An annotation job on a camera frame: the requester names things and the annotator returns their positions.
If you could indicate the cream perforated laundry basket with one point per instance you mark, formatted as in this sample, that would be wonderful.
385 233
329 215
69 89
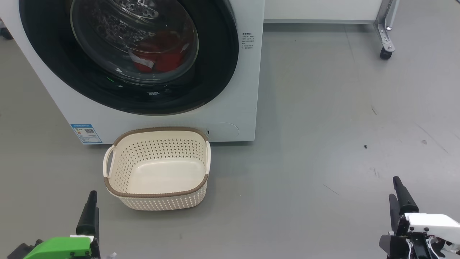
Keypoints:
161 172

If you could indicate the blue energy label sticker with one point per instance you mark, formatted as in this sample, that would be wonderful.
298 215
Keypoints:
86 133

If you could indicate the red and white jersey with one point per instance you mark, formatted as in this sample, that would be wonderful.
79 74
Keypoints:
169 54

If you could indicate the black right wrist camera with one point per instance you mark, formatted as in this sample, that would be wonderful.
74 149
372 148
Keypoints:
390 246

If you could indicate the white front-load washing machine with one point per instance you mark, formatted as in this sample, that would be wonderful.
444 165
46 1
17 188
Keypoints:
161 120

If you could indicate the black-rimmed glass washer door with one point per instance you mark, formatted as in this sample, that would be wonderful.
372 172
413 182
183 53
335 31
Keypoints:
215 72

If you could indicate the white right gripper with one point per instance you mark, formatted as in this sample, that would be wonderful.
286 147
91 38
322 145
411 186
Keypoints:
431 225

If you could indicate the white cabinet panel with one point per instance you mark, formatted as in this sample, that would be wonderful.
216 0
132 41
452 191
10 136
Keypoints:
323 10

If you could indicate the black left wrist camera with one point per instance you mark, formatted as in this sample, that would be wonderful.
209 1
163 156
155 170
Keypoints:
21 251

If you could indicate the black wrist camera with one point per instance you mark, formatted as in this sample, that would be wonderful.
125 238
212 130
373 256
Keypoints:
21 251
390 246

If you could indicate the metal cart leg with caster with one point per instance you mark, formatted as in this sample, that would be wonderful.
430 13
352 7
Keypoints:
385 32

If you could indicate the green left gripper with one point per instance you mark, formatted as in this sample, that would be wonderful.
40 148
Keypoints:
61 248

